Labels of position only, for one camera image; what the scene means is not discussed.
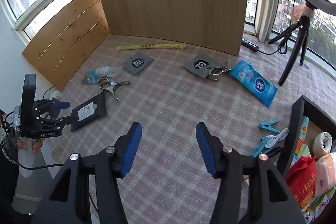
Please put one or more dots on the crumpled clear plastic bag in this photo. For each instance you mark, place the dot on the crumpled clear plastic bag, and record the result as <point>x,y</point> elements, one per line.
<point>106,71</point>

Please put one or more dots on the red bag with qr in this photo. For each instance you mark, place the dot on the red bag with qr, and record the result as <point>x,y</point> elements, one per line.
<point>301,179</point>

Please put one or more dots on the yellow long straw packet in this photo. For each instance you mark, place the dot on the yellow long straw packet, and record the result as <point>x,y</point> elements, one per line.
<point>151,46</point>

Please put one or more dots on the black storage tray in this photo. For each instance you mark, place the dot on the black storage tray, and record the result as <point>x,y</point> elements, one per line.
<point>302,107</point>

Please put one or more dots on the pine side board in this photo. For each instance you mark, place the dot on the pine side board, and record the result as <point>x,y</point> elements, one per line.
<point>64,43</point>

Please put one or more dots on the black power strip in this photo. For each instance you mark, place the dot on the black power strip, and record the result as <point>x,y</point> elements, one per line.
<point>253,47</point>

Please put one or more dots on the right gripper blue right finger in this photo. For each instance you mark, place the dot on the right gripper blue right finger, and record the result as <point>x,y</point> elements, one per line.
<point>211,149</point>

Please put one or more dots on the grey sachet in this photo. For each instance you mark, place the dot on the grey sachet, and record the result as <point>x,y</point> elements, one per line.
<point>137,63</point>
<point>201,64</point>

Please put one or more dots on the blue wet wipes pack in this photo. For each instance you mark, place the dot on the blue wet wipes pack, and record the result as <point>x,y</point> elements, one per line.
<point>260,87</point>

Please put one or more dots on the grey sachet right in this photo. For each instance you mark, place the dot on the grey sachet right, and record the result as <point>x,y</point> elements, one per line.
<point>201,64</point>

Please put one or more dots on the black seafood wipes pouch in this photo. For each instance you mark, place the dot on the black seafood wipes pouch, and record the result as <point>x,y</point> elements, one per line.
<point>91,110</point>

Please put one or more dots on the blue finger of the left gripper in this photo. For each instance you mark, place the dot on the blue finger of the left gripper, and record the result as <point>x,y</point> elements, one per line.
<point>62,121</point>
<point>56,105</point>

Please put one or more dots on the orange white tissue pack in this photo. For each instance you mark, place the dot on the orange white tissue pack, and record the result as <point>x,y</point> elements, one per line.
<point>325,171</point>

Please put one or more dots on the person's left hand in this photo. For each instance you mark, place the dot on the person's left hand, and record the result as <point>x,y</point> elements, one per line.
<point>34,147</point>

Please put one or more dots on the black tripod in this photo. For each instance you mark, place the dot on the black tripod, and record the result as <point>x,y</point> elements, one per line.
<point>302,26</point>

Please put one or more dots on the grey sachet left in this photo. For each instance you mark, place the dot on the grey sachet left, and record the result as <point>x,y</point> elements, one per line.
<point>137,63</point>

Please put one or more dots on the teal clothespin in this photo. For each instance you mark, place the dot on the teal clothespin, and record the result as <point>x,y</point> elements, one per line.
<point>268,126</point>
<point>264,145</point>

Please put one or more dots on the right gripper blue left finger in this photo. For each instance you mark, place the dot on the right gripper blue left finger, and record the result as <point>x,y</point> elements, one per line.
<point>127,146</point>

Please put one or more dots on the blue cartoon card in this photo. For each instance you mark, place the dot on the blue cartoon card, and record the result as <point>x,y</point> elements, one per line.
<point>90,78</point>

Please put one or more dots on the white tape roll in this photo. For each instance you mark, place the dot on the white tape roll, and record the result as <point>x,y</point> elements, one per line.
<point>322,144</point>

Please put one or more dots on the metal clamp clip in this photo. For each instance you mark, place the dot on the metal clamp clip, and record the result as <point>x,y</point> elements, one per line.
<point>215,73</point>
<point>106,84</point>

